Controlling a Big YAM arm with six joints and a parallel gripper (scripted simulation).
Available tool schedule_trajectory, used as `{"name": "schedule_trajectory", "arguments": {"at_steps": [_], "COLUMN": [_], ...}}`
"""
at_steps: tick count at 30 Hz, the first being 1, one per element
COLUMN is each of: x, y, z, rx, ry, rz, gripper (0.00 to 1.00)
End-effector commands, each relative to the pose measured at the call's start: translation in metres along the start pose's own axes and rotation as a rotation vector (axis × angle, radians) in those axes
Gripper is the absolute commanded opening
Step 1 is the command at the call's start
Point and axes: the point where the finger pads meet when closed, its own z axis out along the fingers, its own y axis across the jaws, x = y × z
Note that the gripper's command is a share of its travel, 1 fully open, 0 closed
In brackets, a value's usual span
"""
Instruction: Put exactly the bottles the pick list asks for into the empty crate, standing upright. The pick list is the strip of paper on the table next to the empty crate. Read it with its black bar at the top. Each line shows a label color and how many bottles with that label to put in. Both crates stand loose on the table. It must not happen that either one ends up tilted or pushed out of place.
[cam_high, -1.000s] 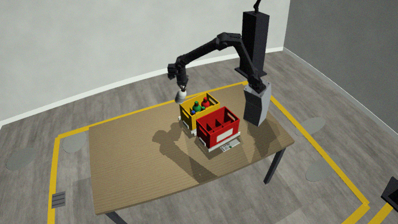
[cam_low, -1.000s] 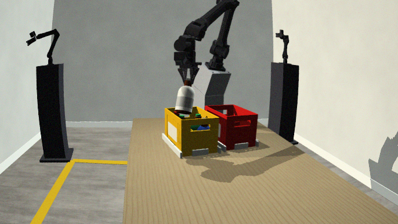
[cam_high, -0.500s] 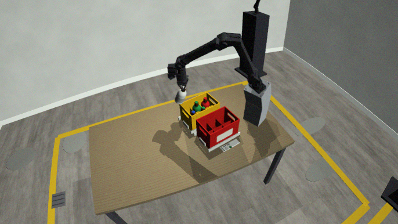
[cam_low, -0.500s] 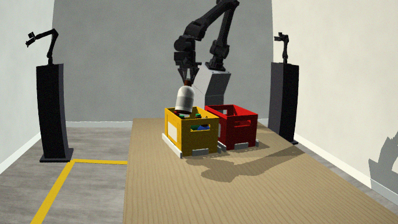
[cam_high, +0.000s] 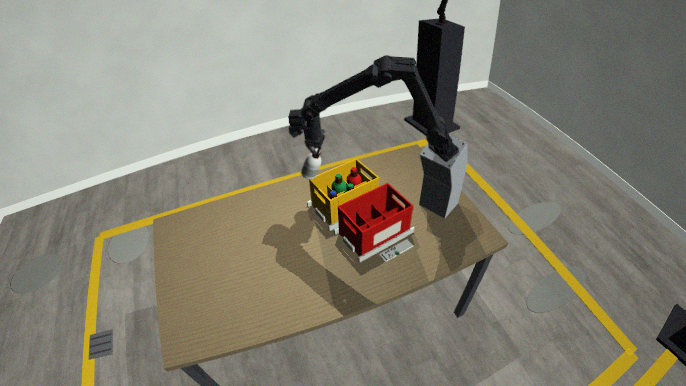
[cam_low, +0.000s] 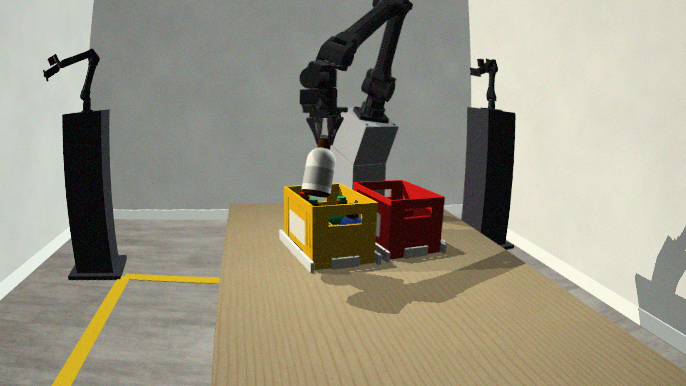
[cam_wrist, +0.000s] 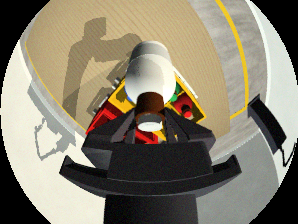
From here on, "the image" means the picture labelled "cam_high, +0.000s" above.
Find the white paper strip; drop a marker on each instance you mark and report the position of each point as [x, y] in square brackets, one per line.
[396, 250]

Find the red plastic crate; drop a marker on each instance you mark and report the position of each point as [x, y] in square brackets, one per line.
[375, 218]

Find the yellow plastic crate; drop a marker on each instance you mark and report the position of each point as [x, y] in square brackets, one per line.
[320, 188]

